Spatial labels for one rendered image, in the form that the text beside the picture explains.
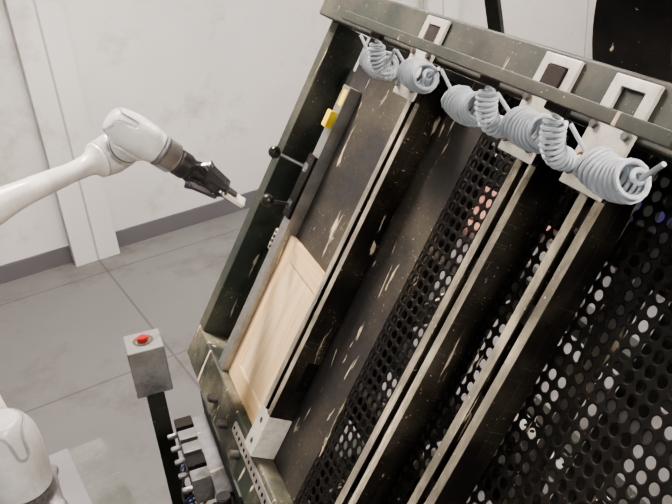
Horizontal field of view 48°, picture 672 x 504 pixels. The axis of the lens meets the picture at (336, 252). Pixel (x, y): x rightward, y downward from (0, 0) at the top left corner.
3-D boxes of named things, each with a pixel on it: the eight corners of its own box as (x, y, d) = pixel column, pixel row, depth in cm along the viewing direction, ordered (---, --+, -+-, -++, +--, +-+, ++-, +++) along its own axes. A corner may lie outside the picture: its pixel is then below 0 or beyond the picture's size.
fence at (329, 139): (229, 364, 241) (218, 361, 239) (355, 89, 217) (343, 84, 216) (233, 372, 236) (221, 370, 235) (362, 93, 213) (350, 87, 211)
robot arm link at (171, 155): (153, 145, 210) (171, 157, 213) (145, 169, 205) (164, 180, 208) (171, 129, 205) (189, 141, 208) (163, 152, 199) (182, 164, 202)
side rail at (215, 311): (227, 329, 265) (199, 322, 259) (360, 34, 238) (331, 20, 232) (231, 338, 260) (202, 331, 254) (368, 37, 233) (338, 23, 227)
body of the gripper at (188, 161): (187, 143, 207) (214, 161, 212) (170, 158, 212) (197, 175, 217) (181, 162, 203) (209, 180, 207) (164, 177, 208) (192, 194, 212)
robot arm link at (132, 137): (174, 127, 203) (152, 140, 213) (124, 94, 195) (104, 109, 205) (159, 160, 198) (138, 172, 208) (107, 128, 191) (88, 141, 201)
